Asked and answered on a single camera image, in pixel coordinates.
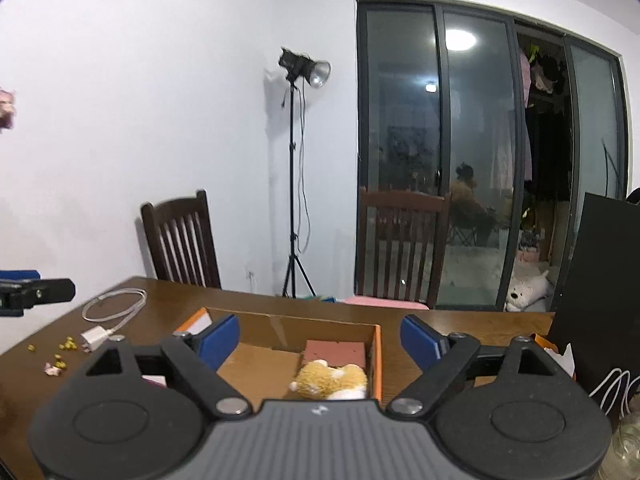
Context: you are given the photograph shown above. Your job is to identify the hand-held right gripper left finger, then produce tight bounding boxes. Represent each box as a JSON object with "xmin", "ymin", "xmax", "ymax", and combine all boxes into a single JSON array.
[{"xmin": 60, "ymin": 313, "xmax": 252, "ymax": 417}]

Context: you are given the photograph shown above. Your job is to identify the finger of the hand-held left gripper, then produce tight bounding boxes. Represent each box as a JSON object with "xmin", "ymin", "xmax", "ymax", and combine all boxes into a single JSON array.
[{"xmin": 0, "ymin": 269, "xmax": 76, "ymax": 317}]

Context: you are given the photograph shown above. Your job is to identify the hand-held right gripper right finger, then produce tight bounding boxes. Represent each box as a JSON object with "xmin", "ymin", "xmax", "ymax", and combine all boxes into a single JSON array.
[{"xmin": 387, "ymin": 313, "xmax": 582, "ymax": 417}]

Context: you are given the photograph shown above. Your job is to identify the orange-edged cardboard box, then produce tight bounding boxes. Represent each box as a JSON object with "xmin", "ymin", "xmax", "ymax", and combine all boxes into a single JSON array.
[{"xmin": 172, "ymin": 306, "xmax": 383, "ymax": 406}]

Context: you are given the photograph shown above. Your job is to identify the pink seat cushion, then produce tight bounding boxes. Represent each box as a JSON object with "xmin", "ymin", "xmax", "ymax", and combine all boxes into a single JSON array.
[{"xmin": 343, "ymin": 295, "xmax": 430, "ymax": 311}]

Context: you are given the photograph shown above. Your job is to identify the scattered small yellow beads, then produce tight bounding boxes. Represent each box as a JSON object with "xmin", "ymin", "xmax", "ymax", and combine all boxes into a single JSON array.
[{"xmin": 26, "ymin": 338, "xmax": 80, "ymax": 365}]

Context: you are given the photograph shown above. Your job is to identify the pink sponge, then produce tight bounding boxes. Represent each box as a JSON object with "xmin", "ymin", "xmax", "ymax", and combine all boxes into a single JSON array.
[{"xmin": 302, "ymin": 339, "xmax": 366, "ymax": 367}]

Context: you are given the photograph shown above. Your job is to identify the yellow plush toy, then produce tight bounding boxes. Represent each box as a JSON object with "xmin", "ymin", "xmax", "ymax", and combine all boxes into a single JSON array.
[{"xmin": 289, "ymin": 359, "xmax": 370, "ymax": 401}]

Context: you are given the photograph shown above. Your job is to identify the dark wooden slatted chair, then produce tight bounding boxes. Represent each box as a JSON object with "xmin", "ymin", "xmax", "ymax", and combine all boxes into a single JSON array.
[
  {"xmin": 140, "ymin": 189, "xmax": 222, "ymax": 289},
  {"xmin": 358, "ymin": 186, "xmax": 452, "ymax": 310}
]

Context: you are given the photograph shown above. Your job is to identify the white plush dog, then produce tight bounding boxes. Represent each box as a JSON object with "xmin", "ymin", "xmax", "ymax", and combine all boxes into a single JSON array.
[{"xmin": 504, "ymin": 269, "xmax": 555, "ymax": 313}]

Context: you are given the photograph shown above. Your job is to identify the orange white paper bag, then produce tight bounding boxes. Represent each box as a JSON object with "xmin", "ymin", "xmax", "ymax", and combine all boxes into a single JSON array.
[{"xmin": 530, "ymin": 332, "xmax": 577, "ymax": 382}]

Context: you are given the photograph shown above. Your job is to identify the studio light on tripod stand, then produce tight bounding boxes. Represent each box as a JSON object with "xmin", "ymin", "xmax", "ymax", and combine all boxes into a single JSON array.
[{"xmin": 278, "ymin": 46, "xmax": 332, "ymax": 298}]

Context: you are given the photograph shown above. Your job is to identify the pink artificial flowers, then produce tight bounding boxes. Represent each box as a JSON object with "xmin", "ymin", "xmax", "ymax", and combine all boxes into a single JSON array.
[{"xmin": 0, "ymin": 88, "xmax": 17, "ymax": 134}]

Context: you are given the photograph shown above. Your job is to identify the black flat panel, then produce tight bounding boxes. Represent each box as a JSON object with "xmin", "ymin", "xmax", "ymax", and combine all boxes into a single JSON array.
[{"xmin": 547, "ymin": 192, "xmax": 640, "ymax": 407}]

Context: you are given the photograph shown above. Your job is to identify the sliding glass door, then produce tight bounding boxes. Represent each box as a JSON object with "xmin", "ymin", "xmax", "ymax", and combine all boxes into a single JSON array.
[{"xmin": 353, "ymin": 0, "xmax": 630, "ymax": 312}]

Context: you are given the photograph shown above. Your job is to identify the clear plastic bottle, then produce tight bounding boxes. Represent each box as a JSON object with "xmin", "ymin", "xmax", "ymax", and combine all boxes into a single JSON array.
[{"xmin": 597, "ymin": 411, "xmax": 640, "ymax": 480}]

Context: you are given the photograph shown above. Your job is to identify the hanging clothes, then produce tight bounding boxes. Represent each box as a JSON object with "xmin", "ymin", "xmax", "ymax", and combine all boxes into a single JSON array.
[{"xmin": 517, "ymin": 41, "xmax": 570, "ymax": 111}]

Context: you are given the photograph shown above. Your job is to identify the white charger with cable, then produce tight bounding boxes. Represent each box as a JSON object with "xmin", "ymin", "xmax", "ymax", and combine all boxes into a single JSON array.
[{"xmin": 81, "ymin": 288, "xmax": 148, "ymax": 356}]

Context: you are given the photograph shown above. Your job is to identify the white cables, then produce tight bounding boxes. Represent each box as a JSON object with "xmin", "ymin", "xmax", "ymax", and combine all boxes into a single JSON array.
[{"xmin": 589, "ymin": 368, "xmax": 640, "ymax": 419}]

